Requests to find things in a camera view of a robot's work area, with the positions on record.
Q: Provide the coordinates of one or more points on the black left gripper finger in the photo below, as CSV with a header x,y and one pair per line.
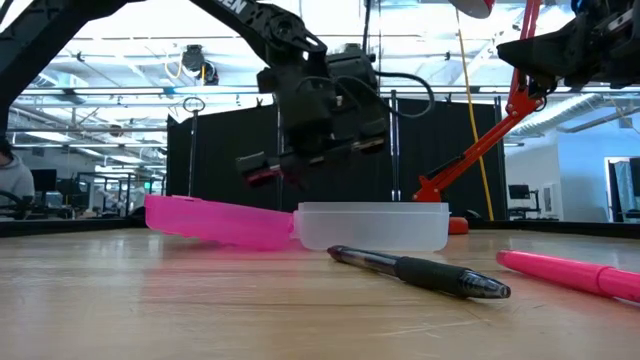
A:
x,y
295,170
332,155

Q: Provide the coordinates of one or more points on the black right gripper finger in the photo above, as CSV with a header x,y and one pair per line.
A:
x,y
545,52

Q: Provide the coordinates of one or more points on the red-brown pencil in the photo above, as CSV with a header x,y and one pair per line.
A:
x,y
262,177

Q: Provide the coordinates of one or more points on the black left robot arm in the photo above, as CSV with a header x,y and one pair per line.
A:
x,y
250,15

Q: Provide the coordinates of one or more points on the supply box pink lid clear base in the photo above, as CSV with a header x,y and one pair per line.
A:
x,y
370,227

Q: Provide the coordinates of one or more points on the black partition panel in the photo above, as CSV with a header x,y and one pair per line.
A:
x,y
225,150

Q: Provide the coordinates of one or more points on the red desk lamp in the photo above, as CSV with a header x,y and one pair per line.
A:
x,y
465,160

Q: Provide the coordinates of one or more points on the black monitor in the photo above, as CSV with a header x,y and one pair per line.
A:
x,y
519,191
44,180

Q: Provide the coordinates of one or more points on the black ballpoint pen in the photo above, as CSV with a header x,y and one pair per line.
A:
x,y
430,274

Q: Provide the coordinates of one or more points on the pink highlighter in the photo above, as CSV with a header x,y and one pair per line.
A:
x,y
560,270

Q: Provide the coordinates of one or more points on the person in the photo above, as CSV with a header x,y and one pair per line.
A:
x,y
15,177

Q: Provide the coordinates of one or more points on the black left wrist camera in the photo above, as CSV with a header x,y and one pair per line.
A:
x,y
350,67

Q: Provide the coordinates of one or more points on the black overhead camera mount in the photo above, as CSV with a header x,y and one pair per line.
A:
x,y
195,60

